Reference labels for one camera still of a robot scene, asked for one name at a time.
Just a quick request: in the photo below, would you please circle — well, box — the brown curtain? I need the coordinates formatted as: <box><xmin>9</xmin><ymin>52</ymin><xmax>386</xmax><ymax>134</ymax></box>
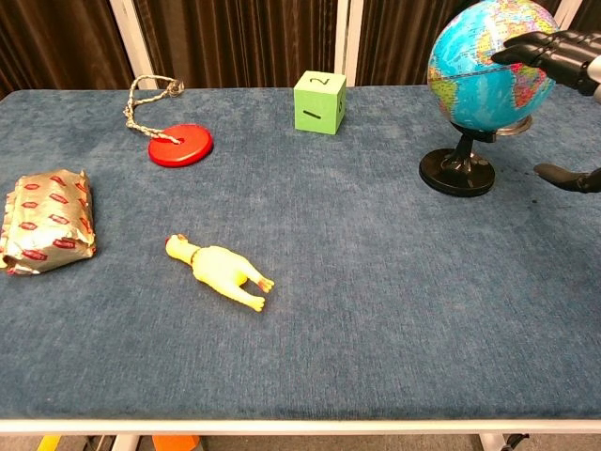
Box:
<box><xmin>0</xmin><ymin>0</ymin><xmax>601</xmax><ymax>100</ymax></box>

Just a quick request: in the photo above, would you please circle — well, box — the white frame post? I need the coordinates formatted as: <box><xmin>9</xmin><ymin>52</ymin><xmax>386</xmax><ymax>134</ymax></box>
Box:
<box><xmin>553</xmin><ymin>0</ymin><xmax>584</xmax><ymax>32</ymax></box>
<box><xmin>109</xmin><ymin>0</ymin><xmax>160</xmax><ymax>91</ymax></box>
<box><xmin>333</xmin><ymin>0</ymin><xmax>363</xmax><ymax>88</ymax></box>

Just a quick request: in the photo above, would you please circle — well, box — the yellow rubber chicken toy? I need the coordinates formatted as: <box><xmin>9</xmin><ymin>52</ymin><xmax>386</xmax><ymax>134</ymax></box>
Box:
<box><xmin>163</xmin><ymin>233</ymin><xmax>276</xmax><ymax>313</ymax></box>

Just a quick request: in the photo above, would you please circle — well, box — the silver foil snack package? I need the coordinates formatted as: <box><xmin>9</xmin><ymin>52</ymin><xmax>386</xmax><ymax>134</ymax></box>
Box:
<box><xmin>0</xmin><ymin>168</ymin><xmax>99</xmax><ymax>277</ymax></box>

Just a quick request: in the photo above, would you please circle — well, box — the green foam number cube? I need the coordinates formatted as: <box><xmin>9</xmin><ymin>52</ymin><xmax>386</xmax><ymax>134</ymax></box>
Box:
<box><xmin>293</xmin><ymin>70</ymin><xmax>347</xmax><ymax>136</ymax></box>

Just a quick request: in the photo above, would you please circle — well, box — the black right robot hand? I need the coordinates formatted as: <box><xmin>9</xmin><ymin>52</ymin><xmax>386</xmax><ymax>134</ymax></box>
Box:
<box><xmin>490</xmin><ymin>28</ymin><xmax>601</xmax><ymax>194</ymax></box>

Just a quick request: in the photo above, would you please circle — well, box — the blue globe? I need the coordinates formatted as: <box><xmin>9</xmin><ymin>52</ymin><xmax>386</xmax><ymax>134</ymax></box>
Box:
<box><xmin>418</xmin><ymin>0</ymin><xmax>562</xmax><ymax>198</ymax></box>

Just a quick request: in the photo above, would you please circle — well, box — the red wooden disc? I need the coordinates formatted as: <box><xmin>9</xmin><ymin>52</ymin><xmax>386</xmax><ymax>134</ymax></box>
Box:
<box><xmin>147</xmin><ymin>123</ymin><xmax>215</xmax><ymax>168</ymax></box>

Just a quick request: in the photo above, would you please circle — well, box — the white table frame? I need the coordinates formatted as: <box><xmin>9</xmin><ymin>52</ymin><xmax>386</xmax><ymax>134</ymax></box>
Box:
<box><xmin>0</xmin><ymin>416</ymin><xmax>601</xmax><ymax>451</ymax></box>

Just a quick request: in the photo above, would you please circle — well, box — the orange object under table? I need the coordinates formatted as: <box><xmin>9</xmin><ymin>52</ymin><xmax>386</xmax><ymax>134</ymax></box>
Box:
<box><xmin>151</xmin><ymin>434</ymin><xmax>202</xmax><ymax>451</ymax></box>

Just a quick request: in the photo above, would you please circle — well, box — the braided beige rope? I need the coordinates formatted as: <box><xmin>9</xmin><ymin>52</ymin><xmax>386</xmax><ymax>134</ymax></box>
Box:
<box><xmin>123</xmin><ymin>74</ymin><xmax>186</xmax><ymax>145</ymax></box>

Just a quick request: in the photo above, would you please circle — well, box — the blue fabric table cover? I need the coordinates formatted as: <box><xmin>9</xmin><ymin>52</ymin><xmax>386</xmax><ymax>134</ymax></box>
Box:
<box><xmin>0</xmin><ymin>86</ymin><xmax>601</xmax><ymax>422</ymax></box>

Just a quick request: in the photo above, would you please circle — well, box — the black object under table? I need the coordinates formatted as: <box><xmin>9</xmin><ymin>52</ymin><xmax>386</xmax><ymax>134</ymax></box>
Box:
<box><xmin>502</xmin><ymin>432</ymin><xmax>531</xmax><ymax>451</ymax></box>

